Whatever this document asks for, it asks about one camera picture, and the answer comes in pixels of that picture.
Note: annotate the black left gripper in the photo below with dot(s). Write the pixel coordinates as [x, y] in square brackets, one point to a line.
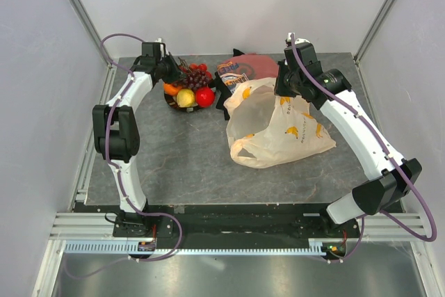
[176, 72]

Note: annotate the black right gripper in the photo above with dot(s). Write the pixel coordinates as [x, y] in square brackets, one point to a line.
[280, 89]

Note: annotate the dark purple grape bunch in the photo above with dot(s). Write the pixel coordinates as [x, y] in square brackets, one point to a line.
[195, 84]

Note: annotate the beige banana print plastic bag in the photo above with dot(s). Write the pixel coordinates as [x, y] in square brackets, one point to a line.
[266, 130]

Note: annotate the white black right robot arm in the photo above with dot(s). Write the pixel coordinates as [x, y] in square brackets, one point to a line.
[390, 176]

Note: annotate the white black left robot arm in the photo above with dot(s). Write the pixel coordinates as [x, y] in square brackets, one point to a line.
[115, 130]

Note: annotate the orange fruit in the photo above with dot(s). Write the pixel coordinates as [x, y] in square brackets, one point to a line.
[171, 89]

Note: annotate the yellow pear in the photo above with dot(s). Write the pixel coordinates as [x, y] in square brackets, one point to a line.
[185, 98]

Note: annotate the red cherry tomatoes cluster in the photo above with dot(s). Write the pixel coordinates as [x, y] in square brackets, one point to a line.
[199, 71]

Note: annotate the black fruit plate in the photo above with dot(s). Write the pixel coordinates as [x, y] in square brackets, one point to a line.
[171, 101]

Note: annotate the red apple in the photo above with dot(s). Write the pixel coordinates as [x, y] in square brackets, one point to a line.
[204, 97]

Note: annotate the black folded garment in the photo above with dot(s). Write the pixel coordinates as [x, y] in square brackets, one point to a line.
[222, 95]

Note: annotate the red printed folded t-shirt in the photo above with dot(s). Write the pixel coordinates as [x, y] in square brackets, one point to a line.
[246, 67]

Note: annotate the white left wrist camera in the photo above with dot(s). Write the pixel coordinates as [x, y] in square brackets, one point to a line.
[163, 50]

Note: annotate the right aluminium frame post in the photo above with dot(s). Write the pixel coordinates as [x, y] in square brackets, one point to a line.
[374, 28]

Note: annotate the aluminium frame post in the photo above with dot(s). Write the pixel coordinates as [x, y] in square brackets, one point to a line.
[88, 25]
[374, 28]

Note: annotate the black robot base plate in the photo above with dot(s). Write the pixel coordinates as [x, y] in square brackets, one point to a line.
[288, 222]

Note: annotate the left aluminium frame post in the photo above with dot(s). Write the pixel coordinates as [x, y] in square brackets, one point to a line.
[88, 25]

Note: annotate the grey slotted cable duct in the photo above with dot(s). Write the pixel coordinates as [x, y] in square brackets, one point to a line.
[135, 247]

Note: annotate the aluminium cross rail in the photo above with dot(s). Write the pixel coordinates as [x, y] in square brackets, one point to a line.
[84, 226]

